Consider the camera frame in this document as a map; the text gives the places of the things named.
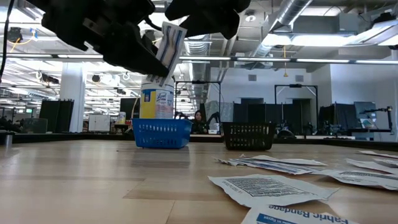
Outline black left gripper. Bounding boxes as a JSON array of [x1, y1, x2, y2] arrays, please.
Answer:
[[42, 0, 170, 79]]

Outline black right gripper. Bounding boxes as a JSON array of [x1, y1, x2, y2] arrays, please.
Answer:
[[164, 0, 251, 40]]

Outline blue striped fabric bandage packet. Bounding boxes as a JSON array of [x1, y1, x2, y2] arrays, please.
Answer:
[[241, 203, 361, 224], [146, 21, 188, 88], [216, 157, 315, 175]]

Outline linear ceiling light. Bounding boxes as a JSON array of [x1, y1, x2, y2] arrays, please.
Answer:
[[178, 56, 232, 62], [58, 54, 104, 60], [354, 60, 398, 65], [295, 58, 351, 64], [6, 54, 53, 58], [236, 57, 292, 63]]

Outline dark computer monitor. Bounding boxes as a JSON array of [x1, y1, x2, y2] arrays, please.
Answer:
[[119, 98, 141, 119]]

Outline disinfecting wipes canister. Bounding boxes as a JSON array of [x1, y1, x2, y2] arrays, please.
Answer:
[[139, 74, 175, 120]]

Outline white cabinet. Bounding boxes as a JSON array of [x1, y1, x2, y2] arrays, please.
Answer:
[[88, 114, 111, 133]]

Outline white building pillar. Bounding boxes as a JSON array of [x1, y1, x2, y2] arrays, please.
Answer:
[[59, 62, 86, 134]]

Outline black ceiling projector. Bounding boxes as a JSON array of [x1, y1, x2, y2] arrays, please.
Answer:
[[41, 73, 60, 85]]

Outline blue plastic basket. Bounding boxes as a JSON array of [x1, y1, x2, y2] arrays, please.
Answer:
[[131, 118, 193, 149]]

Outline person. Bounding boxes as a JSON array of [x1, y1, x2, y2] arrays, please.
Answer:
[[191, 109, 210, 135]]

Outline black partition panel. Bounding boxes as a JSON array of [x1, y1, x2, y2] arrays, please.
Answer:
[[39, 100, 75, 134], [318, 103, 356, 135]]

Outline black curtain partition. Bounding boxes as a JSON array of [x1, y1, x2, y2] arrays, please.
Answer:
[[232, 98, 312, 133]]

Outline grey ceiling air unit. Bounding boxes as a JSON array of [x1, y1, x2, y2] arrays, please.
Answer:
[[292, 12, 366, 35]]

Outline black plastic basket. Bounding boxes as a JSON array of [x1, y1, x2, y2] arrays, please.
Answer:
[[221, 122, 277, 151]]

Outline black dome-shaped object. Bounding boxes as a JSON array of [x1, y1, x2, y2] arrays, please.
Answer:
[[276, 129, 297, 139]]

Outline white antiseptic towelette packet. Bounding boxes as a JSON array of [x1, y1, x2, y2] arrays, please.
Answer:
[[372, 157, 398, 166], [207, 173, 340, 208], [313, 169, 398, 191]]

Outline grey computer monitor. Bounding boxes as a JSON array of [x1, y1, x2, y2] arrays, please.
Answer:
[[353, 101, 377, 121]]

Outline silver diagonal air duct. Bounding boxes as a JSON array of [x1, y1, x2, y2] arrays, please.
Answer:
[[250, 0, 314, 58]]

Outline black ceiling camera device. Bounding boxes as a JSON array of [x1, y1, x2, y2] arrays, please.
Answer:
[[5, 27, 24, 44]]

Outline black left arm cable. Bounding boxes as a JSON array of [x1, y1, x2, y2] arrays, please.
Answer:
[[0, 0, 16, 84]]

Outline short metal post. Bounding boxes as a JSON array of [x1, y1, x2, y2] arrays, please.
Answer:
[[4, 133, 14, 151]]

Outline black camera boom stand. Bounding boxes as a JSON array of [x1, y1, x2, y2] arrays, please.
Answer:
[[359, 106, 394, 135]]

